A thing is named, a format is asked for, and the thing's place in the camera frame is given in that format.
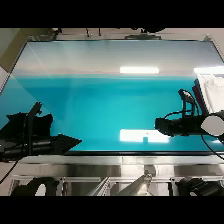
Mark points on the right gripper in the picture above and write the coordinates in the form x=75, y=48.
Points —
x=166, y=126

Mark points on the black garment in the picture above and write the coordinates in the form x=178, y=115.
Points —
x=16, y=125

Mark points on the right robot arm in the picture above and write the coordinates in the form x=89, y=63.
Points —
x=213, y=126

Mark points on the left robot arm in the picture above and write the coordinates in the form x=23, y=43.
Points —
x=43, y=145

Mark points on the dark red garment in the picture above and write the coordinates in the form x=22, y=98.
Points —
x=200, y=96

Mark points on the white garment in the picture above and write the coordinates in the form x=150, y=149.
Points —
x=215, y=90

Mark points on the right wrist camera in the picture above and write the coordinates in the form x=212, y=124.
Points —
x=187, y=100

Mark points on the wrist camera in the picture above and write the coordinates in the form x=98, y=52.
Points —
x=187, y=100
x=30, y=126

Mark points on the silver frame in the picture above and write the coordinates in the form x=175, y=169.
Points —
x=100, y=166

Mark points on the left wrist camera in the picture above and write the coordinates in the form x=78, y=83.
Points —
x=30, y=126

